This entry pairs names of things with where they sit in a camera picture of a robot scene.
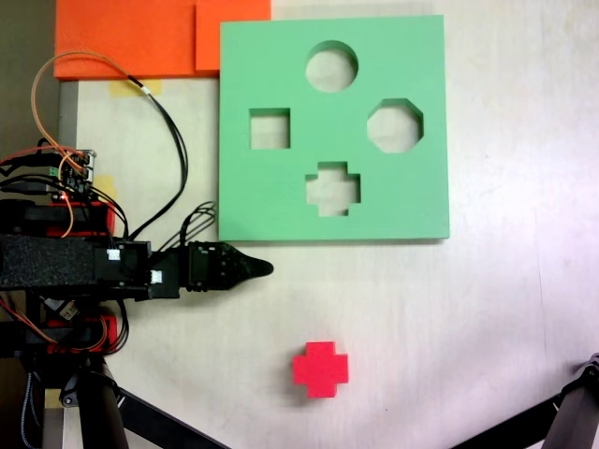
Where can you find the wide yellow tape strip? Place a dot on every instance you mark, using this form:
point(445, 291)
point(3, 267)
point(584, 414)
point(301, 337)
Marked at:
point(121, 89)

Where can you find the grey metal strip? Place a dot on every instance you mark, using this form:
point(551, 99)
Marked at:
point(68, 117)

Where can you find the large orange block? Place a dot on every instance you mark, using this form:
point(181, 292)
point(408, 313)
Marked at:
point(121, 37)

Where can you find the red cross block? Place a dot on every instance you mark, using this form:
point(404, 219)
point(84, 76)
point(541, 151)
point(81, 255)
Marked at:
point(320, 369)

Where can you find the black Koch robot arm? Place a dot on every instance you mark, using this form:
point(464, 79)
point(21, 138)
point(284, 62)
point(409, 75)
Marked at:
point(47, 262)

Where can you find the black tripod leg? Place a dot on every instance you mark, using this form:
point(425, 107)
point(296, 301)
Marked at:
point(575, 411)
point(100, 411)

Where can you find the small yellow tape piece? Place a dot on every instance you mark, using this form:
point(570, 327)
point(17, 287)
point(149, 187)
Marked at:
point(107, 184)
point(51, 397)

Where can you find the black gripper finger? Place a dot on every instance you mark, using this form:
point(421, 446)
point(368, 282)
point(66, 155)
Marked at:
point(238, 265)

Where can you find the green shape sorter board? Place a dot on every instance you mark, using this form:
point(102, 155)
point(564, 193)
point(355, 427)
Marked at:
point(262, 70)

